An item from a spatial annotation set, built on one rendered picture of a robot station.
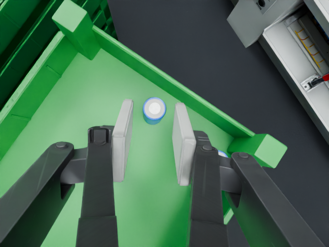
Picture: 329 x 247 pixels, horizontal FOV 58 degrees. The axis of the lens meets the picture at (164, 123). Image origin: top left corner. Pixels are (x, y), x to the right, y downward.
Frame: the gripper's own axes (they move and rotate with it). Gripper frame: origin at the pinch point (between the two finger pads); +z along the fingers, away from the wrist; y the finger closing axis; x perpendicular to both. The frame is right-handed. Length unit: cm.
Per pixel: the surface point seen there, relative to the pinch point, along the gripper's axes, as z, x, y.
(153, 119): 3.1, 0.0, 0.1
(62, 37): 6.9, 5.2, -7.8
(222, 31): 65, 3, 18
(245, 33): 60, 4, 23
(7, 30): 18.9, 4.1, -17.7
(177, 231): 4.5, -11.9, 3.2
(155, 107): 3.3, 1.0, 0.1
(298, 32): 51, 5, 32
